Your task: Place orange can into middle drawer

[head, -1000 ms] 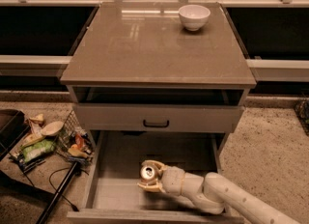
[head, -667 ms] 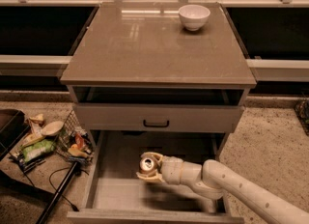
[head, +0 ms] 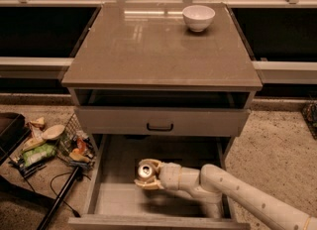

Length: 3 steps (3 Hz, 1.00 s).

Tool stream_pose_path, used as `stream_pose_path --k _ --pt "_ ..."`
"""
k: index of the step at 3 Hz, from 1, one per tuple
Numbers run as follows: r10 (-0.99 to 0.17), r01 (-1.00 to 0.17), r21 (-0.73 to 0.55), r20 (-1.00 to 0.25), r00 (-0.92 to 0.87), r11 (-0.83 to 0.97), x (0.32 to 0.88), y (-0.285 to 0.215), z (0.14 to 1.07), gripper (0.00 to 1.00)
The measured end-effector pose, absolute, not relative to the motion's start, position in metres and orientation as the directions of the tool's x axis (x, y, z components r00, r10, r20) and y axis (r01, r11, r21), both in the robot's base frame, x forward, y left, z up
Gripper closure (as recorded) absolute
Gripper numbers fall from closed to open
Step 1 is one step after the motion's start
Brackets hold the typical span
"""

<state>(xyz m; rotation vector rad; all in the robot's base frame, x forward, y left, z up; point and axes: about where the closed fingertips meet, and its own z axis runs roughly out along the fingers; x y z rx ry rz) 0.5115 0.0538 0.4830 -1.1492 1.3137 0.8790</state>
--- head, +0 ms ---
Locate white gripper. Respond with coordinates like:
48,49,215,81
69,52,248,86
135,159,181,190

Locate orange soda can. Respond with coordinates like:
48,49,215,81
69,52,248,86
138,164,155,180

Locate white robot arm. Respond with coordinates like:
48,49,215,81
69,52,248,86
135,159,317,230

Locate open lower drawer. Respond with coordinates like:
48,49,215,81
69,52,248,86
68,135,250,230

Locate grey drawer cabinet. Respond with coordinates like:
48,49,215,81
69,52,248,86
61,2,264,163

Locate black pole on floor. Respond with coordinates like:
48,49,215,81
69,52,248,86
37,167,82,230

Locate beige small bowl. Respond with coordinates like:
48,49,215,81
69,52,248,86
42,125,65,140

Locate green snack bag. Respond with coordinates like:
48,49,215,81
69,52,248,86
22,144,56,167

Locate yellow snack bag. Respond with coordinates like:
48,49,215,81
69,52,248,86
22,117,46,152

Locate dark box at left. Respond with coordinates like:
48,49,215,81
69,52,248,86
0,112,31,165

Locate white ceramic bowl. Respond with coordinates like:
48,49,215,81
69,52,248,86
182,5,216,32

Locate closed drawer with black handle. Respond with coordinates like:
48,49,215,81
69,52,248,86
74,106,251,137

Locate wire basket with items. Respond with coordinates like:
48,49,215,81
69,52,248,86
57,114,95,170

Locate black cable on floor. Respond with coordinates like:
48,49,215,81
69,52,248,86
50,172,91,218

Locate wire basket at right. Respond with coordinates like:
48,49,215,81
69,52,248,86
302,101,317,140

